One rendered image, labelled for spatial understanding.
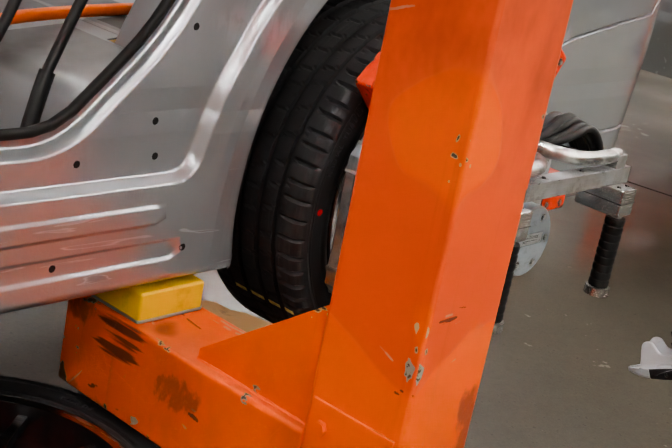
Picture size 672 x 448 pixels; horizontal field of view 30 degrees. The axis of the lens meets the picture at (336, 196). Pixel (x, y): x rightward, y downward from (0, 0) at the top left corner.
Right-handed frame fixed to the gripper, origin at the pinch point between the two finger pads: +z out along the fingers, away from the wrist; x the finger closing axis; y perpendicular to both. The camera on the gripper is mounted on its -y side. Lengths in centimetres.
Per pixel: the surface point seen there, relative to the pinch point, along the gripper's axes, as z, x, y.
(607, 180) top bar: 2.6, -7.0, 32.1
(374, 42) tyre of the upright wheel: 26, 22, 62
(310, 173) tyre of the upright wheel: 33, 36, 42
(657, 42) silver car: 82, -234, 65
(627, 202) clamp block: 1.2, -10.3, 27.6
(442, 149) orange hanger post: -12, 66, 43
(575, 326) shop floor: 105, -180, -24
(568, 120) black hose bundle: 8.1, -7.3, 43.5
